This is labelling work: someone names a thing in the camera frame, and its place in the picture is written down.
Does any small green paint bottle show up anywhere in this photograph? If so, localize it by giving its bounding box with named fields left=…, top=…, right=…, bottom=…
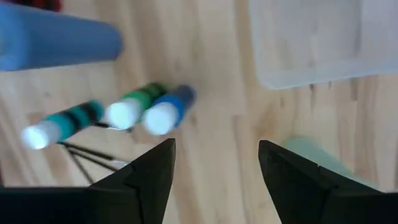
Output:
left=104, top=81, right=169, bottom=131

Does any small teal paint bottle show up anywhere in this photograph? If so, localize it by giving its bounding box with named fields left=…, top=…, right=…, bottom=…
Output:
left=20, top=99, right=105, bottom=151

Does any clear plastic bin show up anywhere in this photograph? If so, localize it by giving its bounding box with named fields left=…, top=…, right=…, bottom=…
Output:
left=248, top=0, right=398, bottom=91

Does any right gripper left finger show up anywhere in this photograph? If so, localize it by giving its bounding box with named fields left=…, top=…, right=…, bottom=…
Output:
left=0, top=138, right=177, bottom=224

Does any small dark red paint bottle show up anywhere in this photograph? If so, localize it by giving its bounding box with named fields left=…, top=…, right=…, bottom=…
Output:
left=9, top=0, right=63, bottom=12

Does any small dark blue paint bottle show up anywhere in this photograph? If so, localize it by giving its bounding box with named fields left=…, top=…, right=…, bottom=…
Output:
left=142, top=84, right=197, bottom=136

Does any black handled paint brush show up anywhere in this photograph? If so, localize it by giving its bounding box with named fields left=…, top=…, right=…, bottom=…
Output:
left=58, top=141, right=115, bottom=161

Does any large periwinkle blue paint bottle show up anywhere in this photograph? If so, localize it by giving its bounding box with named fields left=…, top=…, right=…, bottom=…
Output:
left=0, top=2, right=124, bottom=72

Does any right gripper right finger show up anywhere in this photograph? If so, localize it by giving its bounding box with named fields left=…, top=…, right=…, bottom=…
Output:
left=257, top=139, right=398, bottom=224

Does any black wire stand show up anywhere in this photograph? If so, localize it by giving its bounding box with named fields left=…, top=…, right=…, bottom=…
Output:
left=66, top=149, right=125, bottom=172

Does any light green plastic cup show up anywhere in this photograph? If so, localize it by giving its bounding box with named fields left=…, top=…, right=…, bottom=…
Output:
left=281, top=136, right=379, bottom=190

